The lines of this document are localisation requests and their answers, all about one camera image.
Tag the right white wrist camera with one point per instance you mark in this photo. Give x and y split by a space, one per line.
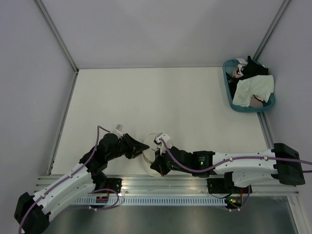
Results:
163 140

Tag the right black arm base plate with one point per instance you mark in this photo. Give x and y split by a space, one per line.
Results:
217 186

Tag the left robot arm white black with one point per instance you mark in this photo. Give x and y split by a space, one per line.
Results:
35 212

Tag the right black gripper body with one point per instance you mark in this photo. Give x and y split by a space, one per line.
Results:
168 167

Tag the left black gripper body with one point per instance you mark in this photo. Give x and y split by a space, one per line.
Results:
124 147

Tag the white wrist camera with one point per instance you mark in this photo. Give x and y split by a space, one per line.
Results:
163 140
118 131

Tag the left aluminium frame post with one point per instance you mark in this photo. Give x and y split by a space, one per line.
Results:
52 27

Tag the beige garment in basket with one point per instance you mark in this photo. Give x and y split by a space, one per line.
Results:
256 102

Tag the white slotted cable duct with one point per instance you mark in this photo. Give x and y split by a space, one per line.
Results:
151 201

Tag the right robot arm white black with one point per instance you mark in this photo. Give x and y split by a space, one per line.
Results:
239 170

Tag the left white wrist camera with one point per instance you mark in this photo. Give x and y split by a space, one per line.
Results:
118 131

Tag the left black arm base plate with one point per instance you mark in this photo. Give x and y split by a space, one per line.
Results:
110 183

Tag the blue plastic basket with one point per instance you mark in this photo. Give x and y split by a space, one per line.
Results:
228 67

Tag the black garment in basket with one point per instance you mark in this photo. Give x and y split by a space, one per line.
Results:
243 72

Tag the right aluminium frame post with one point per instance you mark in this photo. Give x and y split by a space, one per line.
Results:
273 25

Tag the round white mesh laundry bag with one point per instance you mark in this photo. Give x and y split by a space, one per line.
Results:
149 156

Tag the front aluminium rail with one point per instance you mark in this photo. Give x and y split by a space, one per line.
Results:
145 185

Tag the aluminium frame post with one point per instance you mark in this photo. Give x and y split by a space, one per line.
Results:
52 27
273 25

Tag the pale green cloth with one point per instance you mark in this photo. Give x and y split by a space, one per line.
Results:
261 86

